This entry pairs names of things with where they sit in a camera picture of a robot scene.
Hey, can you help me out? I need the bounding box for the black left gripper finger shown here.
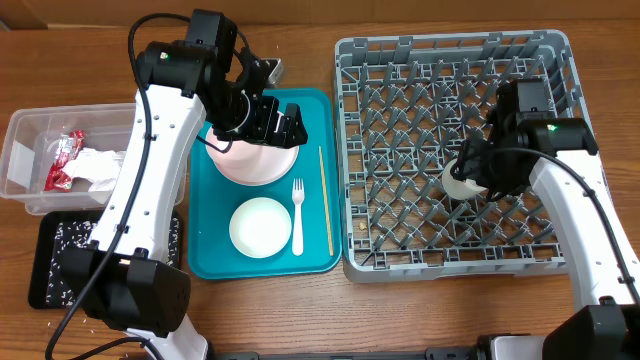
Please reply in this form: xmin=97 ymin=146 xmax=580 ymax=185
xmin=283 ymin=103 xmax=308 ymax=148
xmin=272 ymin=114 xmax=290 ymax=148

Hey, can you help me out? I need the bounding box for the cream white cup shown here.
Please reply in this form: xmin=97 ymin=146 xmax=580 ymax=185
xmin=441 ymin=159 xmax=486 ymax=200

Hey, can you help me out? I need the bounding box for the white bowl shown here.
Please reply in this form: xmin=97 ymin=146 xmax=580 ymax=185
xmin=229 ymin=197 xmax=292 ymax=259

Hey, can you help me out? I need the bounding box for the white napkin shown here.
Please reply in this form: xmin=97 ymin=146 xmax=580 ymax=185
xmin=62 ymin=147 xmax=126 ymax=205

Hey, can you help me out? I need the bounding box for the red snack wrapper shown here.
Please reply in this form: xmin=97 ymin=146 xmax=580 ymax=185
xmin=44 ymin=130 xmax=85 ymax=192

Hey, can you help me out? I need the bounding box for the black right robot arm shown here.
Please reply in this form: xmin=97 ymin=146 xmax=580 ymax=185
xmin=442 ymin=79 xmax=639 ymax=360

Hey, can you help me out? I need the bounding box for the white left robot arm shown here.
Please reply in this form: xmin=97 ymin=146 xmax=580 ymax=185
xmin=61 ymin=9 xmax=308 ymax=359

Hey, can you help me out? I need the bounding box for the grey dishwasher rack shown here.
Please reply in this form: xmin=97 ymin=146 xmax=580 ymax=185
xmin=335 ymin=30 xmax=588 ymax=283

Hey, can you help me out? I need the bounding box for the clear plastic waste bin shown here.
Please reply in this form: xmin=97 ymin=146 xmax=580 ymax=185
xmin=0 ymin=102 xmax=187 ymax=217

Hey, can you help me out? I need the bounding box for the pink plate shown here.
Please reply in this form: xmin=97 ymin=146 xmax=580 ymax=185
xmin=205 ymin=129 xmax=300 ymax=186

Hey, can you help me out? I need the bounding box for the white plastic fork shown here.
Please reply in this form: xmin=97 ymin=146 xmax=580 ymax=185
xmin=292 ymin=178 xmax=305 ymax=256

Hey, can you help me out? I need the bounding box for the wooden chopstick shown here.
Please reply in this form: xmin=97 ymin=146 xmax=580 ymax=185
xmin=318 ymin=146 xmax=334 ymax=257

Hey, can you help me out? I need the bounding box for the teal plastic tray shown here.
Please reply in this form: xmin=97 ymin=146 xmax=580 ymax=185
xmin=187 ymin=88 xmax=343 ymax=280

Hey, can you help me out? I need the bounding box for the black tray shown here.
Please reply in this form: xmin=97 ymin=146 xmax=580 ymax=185
xmin=27 ymin=209 xmax=182 ymax=310

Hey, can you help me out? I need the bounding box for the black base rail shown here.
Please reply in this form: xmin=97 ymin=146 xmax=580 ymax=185
xmin=212 ymin=333 xmax=546 ymax=360

